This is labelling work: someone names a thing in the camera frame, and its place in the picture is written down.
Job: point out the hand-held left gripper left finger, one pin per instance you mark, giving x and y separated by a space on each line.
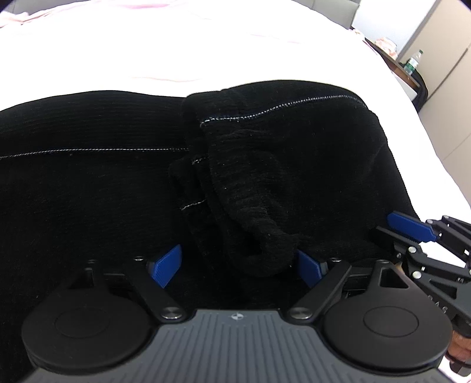
167 266

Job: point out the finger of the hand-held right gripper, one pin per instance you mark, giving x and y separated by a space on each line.
403 247
410 224

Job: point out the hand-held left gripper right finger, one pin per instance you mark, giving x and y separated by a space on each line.
308 269

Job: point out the black pants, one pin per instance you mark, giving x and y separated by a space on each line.
110 191

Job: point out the person's right hand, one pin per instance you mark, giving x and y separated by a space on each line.
461 350

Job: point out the black cloth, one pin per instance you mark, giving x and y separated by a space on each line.
421 92

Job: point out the beige wardrobe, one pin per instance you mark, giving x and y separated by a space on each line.
454 92

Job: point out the white nightstand with wooden top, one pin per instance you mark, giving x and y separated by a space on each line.
395 64

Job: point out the clear plastic bottle green label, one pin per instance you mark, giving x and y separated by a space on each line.
412 63

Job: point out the pink and white tissue pack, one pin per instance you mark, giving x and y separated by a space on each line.
386 45

